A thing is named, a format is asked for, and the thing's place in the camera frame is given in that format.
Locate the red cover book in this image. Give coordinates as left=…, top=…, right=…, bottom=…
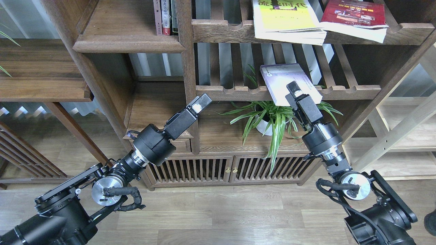
left=320, top=0, right=388, bottom=43

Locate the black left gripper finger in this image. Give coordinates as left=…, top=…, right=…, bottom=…
left=186, top=94, right=212, bottom=114

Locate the dark slatted wooden rack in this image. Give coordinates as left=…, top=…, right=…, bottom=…
left=0, top=122, right=73, bottom=190

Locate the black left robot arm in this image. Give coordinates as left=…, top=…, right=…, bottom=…
left=1, top=94, right=212, bottom=245

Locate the dark green upright book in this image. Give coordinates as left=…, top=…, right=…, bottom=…
left=170, top=0, right=178, bottom=36

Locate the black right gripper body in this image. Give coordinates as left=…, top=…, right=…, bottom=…
left=286, top=94, right=342, bottom=157

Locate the red white upright book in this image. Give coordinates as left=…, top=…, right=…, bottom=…
left=160, top=0, right=171, bottom=36

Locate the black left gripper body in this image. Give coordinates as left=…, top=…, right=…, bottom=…
left=132, top=108, right=198, bottom=166

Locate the dark wooden bookshelf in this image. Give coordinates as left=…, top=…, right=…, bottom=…
left=41, top=0, right=435, bottom=190

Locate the white plant pot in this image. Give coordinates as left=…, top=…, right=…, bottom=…
left=254, top=104, right=290, bottom=136

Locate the yellow cover book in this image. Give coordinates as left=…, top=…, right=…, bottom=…
left=252, top=0, right=327, bottom=45

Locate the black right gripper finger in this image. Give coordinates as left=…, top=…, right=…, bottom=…
left=286, top=81, right=303, bottom=100

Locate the light wooden shelf unit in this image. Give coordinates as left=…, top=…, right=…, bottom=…
left=344, top=45, right=436, bottom=180

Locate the green spider plant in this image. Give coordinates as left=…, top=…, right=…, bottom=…
left=215, top=64, right=344, bottom=175

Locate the white lavender book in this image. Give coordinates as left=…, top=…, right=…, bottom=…
left=260, top=63, right=322, bottom=107

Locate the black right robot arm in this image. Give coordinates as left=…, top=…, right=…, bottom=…
left=286, top=81, right=417, bottom=245

